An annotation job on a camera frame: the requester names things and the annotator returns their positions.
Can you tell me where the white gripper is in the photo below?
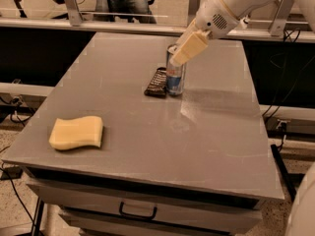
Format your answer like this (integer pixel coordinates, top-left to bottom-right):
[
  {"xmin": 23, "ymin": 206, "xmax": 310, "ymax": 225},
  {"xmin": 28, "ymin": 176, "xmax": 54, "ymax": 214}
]
[{"xmin": 170, "ymin": 0, "xmax": 239, "ymax": 67}]

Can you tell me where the red bull can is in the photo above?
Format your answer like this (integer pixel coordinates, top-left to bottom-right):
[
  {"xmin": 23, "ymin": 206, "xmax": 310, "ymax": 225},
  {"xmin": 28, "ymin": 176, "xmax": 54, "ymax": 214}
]
[{"xmin": 166, "ymin": 45, "xmax": 186, "ymax": 96}]

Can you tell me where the black rxbar chocolate wrapper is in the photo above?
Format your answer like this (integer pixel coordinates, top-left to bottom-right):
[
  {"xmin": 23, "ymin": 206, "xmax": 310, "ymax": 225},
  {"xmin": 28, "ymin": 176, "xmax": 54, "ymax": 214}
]
[{"xmin": 144, "ymin": 67, "xmax": 166, "ymax": 97}]

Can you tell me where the yellow sponge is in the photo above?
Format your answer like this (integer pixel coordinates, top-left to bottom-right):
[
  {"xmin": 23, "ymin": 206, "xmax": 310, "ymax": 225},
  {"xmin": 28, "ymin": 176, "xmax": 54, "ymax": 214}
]
[{"xmin": 49, "ymin": 116, "xmax": 103, "ymax": 150}]

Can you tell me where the black rod on floor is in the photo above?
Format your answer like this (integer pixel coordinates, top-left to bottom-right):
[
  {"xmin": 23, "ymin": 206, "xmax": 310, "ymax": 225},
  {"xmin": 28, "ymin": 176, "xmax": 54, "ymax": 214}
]
[{"xmin": 271, "ymin": 145, "xmax": 296, "ymax": 201}]

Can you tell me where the person in jeans behind rail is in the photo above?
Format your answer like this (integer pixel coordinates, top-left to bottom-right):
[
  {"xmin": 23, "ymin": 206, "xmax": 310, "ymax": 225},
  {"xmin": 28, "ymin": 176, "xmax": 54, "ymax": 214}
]
[{"xmin": 94, "ymin": 0, "xmax": 157, "ymax": 24}]

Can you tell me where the metal rail with brackets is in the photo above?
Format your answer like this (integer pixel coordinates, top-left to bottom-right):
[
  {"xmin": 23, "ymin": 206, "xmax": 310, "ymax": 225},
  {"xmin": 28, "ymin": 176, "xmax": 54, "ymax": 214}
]
[{"xmin": 0, "ymin": 0, "xmax": 315, "ymax": 41}]

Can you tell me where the grey drawer with black handle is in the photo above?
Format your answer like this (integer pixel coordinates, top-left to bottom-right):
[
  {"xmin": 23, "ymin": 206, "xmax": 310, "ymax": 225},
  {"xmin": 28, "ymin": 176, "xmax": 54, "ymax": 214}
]
[{"xmin": 27, "ymin": 178, "xmax": 262, "ymax": 236}]

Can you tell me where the black cable on floor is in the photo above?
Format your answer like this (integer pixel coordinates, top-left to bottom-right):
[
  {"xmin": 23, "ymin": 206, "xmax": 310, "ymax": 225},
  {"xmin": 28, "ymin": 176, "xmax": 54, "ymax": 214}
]
[{"xmin": 0, "ymin": 166, "xmax": 37, "ymax": 228}]

